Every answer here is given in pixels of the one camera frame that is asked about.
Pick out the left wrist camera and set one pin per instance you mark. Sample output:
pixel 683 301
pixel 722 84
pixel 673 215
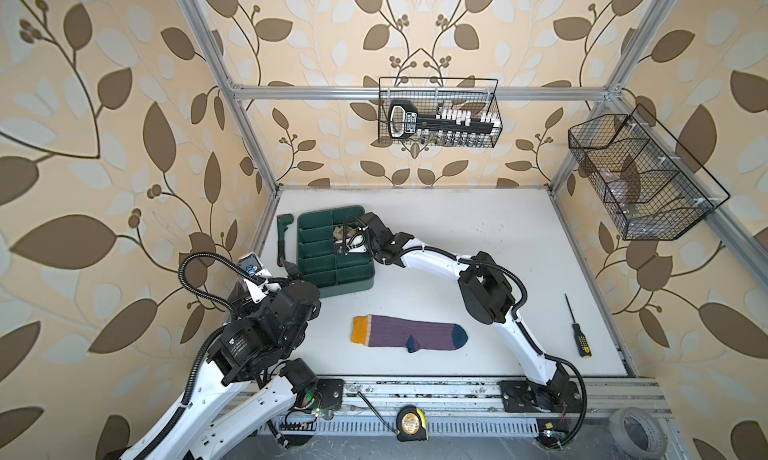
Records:
pixel 258 282

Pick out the wire basket back wall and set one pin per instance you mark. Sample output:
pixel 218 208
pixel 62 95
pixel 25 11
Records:
pixel 475 94

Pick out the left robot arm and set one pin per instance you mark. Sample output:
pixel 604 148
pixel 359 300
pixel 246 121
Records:
pixel 171 437

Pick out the black socket set rail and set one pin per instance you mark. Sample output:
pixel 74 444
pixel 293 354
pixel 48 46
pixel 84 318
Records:
pixel 404 121

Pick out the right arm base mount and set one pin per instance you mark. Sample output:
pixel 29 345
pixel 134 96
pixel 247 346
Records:
pixel 560 413

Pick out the wire basket right wall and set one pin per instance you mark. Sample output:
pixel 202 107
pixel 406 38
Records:
pixel 652 185

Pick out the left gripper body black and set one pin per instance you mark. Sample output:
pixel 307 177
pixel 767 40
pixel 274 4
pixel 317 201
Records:
pixel 257 311

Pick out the purple striped sock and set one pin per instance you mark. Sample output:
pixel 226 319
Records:
pixel 376 331

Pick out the green divided organizer tray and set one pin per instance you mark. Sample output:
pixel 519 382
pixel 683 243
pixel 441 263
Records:
pixel 319 262

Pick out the brown argyle sock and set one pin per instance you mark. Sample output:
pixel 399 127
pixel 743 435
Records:
pixel 347 239

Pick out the clear tape roll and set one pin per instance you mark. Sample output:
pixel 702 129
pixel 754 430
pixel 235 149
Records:
pixel 637 433

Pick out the yellow black tape measure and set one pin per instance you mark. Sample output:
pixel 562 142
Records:
pixel 411 425

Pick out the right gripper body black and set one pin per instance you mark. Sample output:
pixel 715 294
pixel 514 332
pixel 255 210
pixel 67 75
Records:
pixel 373 250

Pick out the wire basket wall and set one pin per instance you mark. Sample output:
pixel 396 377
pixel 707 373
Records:
pixel 652 185
pixel 475 94

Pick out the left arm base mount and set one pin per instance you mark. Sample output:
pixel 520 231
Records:
pixel 301 421

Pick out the green handled tool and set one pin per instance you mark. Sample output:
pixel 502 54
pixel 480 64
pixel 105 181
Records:
pixel 282 223

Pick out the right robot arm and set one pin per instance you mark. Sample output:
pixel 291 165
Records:
pixel 492 295

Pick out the aluminium frame rail front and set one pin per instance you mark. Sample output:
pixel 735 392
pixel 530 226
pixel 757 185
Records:
pixel 452 407

